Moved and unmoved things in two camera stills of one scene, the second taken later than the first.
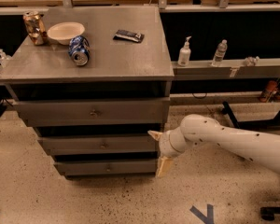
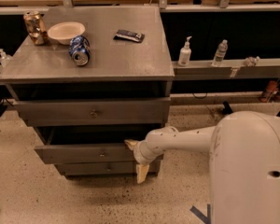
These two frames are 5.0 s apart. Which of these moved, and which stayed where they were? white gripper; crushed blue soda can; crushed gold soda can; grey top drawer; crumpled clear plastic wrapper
Moved: white gripper
Stayed: grey top drawer; crushed blue soda can; crushed gold soda can; crumpled clear plastic wrapper
